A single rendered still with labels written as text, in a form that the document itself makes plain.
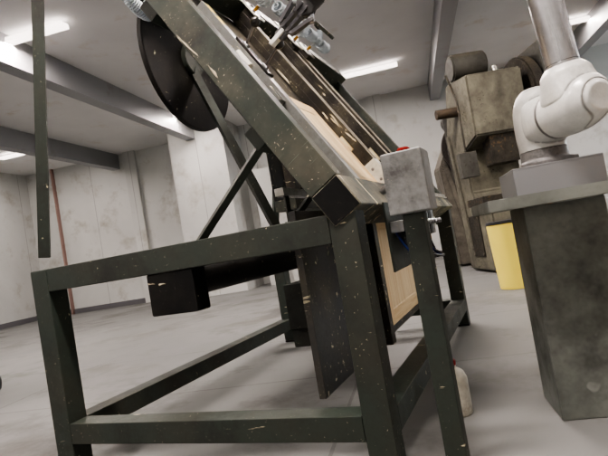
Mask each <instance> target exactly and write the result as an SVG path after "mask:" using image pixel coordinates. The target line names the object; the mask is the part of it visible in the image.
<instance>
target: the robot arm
mask: <svg viewBox="0 0 608 456"><path fill-rule="evenodd" d="M324 1H325V0H289V2H288V4H287V6H286V8H285V10H284V11H283V13H282V15H281V17H280V19H279V23H280V27H279V29H278V30H277V31H276V32H275V35H274V37H273V38H272V39H271V40H270V41H269V44H270V45H271V46H272V47H274V48H275V47H276V45H277V44H278V43H279V42H280V41H284V39H285V38H286V37H287V36H288V35H291V36H295V35H296V34H298V33H299V32H301V31H302V30H303V29H305V28H306V27H307V26H309V25H310V24H314V23H315V22H316V20H315V18H314V14H315V13H316V10H317V9H318V8H320V7H321V5H322V4H323V3H324ZM295 4H296V6H295V7H294V5H295ZM527 5H528V9H529V12H530V15H531V19H532V23H533V25H534V29H535V32H536V36H537V41H538V45H539V49H540V51H541V55H542V59H543V62H544V65H545V69H546V71H545V72H544V73H543V75H542V77H541V80H540V86H536V87H532V88H529V89H527V90H524V91H522V92H521V93H520V94H519V95H518V97H517V98H516V101H515V104H514V108H513V125H514V131H515V136H516V141H517V144H518V150H519V154H520V161H521V166H520V167H525V166H534V165H539V164H545V163H549V162H554V161H559V160H564V159H568V158H573V157H579V154H570V153H569V149H568V146H567V141H566V138H567V137H568V136H572V135H574V134H577V133H580V132H582V131H584V130H587V129H589V128H590V127H592V126H594V125H595V124H597V123H598V122H599V121H601V120H602V119H603V118H604V117H605V116H606V115H607V114H608V80H607V79H606V78H605V77H604V76H603V75H602V74H600V73H598V72H597V71H596V70H595V68H594V67H593V65H592V64H591V63H590V62H589V61H587V60H585V59H580V56H579V52H578V50H577V46H576V42H575V37H574V33H573V30H572V26H571V24H570V20H569V16H568V13H567V10H566V6H565V0H527ZM293 7H294V8H293ZM292 9H293V11H292V12H291V10H292ZM307 16H309V17H308V19H306V20H304V19H305V18H306V17H307ZM302 20H304V21H303V22H302V23H300V22H301V21H302ZM299 23H300V24H299ZM298 24H299V25H298Z"/></svg>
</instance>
